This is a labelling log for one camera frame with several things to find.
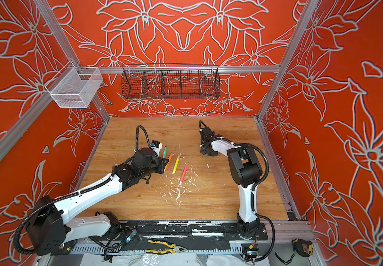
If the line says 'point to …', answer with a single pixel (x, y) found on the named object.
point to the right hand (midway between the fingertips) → (205, 150)
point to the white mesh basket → (74, 87)
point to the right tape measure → (303, 247)
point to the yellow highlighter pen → (176, 164)
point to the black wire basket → (170, 81)
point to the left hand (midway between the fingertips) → (167, 158)
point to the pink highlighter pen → (184, 173)
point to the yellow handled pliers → (175, 248)
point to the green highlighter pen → (165, 152)
